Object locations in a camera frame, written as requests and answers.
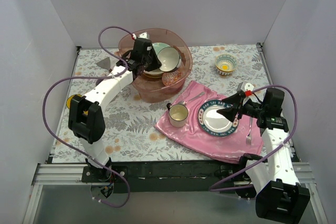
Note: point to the red patterned bowl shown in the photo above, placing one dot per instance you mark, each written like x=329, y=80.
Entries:
x=169, y=78

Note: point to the green rimmed white plate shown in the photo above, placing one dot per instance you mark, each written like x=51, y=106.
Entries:
x=214, y=123

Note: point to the silver fork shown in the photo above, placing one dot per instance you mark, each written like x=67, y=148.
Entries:
x=248, y=137

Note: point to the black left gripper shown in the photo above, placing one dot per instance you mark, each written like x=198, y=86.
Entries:
x=148, y=60

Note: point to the metal spatula wooden handle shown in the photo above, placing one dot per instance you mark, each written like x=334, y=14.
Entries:
x=105, y=64

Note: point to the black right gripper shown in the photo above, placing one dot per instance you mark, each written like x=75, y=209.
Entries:
x=240, y=108

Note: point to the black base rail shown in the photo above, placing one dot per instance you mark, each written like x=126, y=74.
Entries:
x=171, y=176

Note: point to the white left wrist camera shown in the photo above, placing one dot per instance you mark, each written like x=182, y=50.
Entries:
x=144, y=35

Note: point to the yellow enamel mug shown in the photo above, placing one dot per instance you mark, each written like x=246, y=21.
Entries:
x=69, y=101

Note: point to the pink translucent plastic bin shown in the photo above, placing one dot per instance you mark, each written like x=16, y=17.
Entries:
x=153, y=90

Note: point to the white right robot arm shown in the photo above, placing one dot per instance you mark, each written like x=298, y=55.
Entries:
x=279, y=195

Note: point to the yellow sun patterned bowl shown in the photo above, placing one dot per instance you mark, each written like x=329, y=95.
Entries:
x=225, y=64

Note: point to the pink satin cloth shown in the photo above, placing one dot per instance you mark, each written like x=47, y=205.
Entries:
x=226, y=149

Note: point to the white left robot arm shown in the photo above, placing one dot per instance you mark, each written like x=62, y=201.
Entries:
x=86, y=118

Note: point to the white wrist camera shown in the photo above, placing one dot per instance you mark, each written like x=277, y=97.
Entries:
x=144, y=35
x=245, y=88

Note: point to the silver spoon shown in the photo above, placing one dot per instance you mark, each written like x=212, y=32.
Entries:
x=197, y=96

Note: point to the cream enamel mug black rim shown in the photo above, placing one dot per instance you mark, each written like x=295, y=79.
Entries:
x=178, y=114

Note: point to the light green plate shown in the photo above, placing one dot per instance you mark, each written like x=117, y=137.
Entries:
x=158, y=46

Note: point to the cream and yellow floral plate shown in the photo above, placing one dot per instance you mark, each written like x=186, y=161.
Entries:
x=153, y=75

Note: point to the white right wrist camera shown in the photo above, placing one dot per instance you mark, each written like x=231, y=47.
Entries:
x=245, y=88

